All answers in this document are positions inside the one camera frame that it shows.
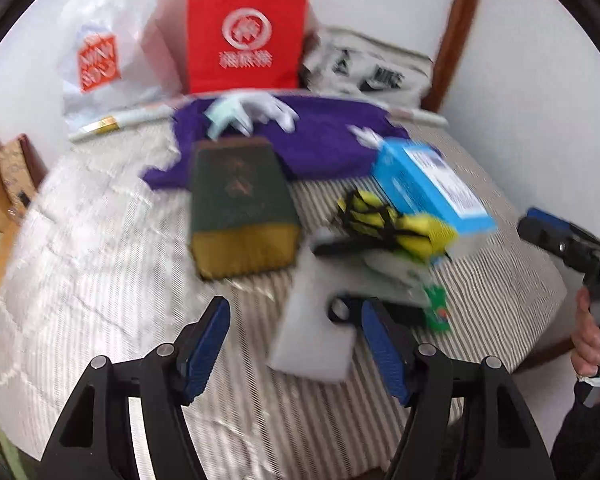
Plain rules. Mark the red paper shopping bag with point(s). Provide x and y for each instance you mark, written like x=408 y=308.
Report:
x=235 y=44

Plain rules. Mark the yellow black mesh glove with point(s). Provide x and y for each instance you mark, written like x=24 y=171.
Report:
x=422 y=237

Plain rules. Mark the person's right hand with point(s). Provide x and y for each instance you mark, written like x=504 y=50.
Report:
x=585 y=356

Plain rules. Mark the brown framed picture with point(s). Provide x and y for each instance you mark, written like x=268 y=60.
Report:
x=22 y=172

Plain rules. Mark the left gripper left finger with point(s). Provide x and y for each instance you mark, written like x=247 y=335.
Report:
x=92 y=438

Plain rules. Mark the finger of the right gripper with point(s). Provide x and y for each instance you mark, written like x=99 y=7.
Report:
x=548 y=219
x=554 y=236

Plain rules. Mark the dark green box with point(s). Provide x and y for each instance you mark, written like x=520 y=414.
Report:
x=242 y=219

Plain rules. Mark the rolled white patterned mat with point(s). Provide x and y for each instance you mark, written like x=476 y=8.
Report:
x=121 y=120

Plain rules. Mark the green fruit wipes packet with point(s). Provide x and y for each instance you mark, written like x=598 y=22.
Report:
x=437 y=313

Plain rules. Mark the purple towel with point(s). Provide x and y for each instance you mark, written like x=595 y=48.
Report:
x=321 y=147

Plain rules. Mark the beige Nike bag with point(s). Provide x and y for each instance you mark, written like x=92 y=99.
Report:
x=342 y=61

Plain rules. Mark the white Miniso plastic bag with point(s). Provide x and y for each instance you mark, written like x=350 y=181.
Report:
x=113 y=56

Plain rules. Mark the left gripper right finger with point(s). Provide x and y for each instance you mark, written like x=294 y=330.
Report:
x=500 y=439

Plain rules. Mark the brown wooden door frame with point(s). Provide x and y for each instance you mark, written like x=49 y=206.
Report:
x=451 y=49

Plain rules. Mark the white cloth item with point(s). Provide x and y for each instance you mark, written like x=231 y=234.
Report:
x=242 y=109

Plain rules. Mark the grey drawstring pouch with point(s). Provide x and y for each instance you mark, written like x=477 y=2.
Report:
x=334 y=275

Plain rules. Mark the blue tissue pack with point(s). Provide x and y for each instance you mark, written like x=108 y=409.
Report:
x=417 y=180

